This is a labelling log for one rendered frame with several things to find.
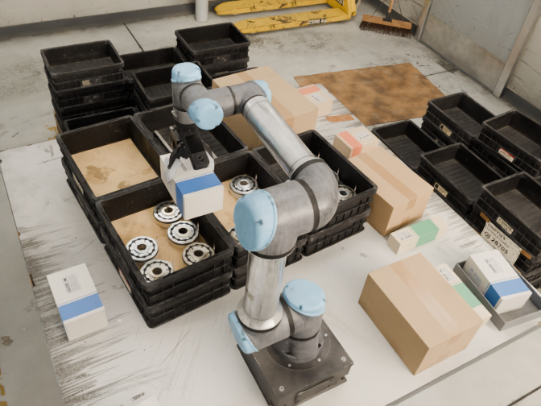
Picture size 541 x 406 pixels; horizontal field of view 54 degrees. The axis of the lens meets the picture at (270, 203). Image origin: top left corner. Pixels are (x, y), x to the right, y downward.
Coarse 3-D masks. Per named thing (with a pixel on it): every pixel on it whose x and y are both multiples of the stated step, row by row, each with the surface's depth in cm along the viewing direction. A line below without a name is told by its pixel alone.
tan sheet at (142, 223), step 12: (132, 216) 182; (144, 216) 182; (120, 228) 177; (132, 228) 178; (144, 228) 178; (156, 228) 179; (204, 240) 177; (168, 252) 172; (180, 252) 172; (180, 264) 169
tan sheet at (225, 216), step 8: (224, 184) 198; (224, 192) 195; (224, 200) 192; (232, 200) 192; (224, 208) 189; (232, 208) 189; (216, 216) 186; (224, 216) 186; (232, 216) 186; (224, 224) 183; (232, 224) 183
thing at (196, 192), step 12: (168, 156) 159; (180, 156) 160; (180, 168) 156; (192, 168) 156; (204, 168) 157; (180, 180) 152; (192, 180) 152; (204, 180) 153; (216, 180) 153; (180, 192) 149; (192, 192) 149; (204, 192) 150; (216, 192) 152; (180, 204) 153; (192, 204) 150; (204, 204) 153; (216, 204) 155; (192, 216) 154
